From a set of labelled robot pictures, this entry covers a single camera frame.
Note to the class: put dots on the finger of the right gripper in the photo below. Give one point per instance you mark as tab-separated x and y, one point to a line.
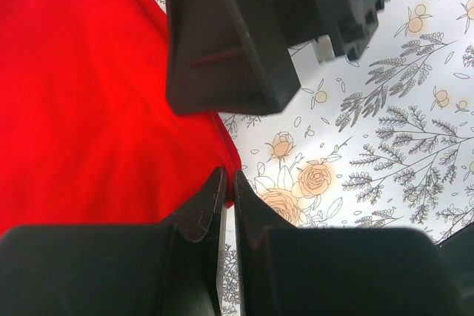
227	56

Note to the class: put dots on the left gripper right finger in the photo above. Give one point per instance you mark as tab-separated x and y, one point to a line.
285	270

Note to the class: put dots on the red t shirt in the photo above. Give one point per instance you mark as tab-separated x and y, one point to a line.
87	135

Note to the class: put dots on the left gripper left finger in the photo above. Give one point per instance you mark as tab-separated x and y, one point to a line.
165	268

